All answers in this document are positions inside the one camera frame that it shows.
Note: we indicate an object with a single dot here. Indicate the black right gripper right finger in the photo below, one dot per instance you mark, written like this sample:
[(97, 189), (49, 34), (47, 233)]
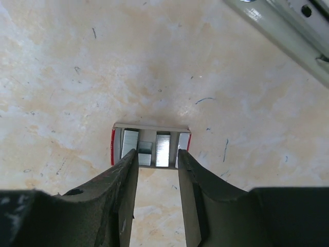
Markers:
[(217, 213)]

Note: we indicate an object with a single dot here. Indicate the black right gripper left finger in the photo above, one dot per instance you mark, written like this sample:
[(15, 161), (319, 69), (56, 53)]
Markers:
[(99, 212)]

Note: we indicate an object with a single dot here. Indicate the grey staple strip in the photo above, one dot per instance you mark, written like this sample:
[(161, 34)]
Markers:
[(145, 153), (129, 141), (162, 149)]

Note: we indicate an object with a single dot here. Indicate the black grey large stapler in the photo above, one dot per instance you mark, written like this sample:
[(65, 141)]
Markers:
[(298, 28)]

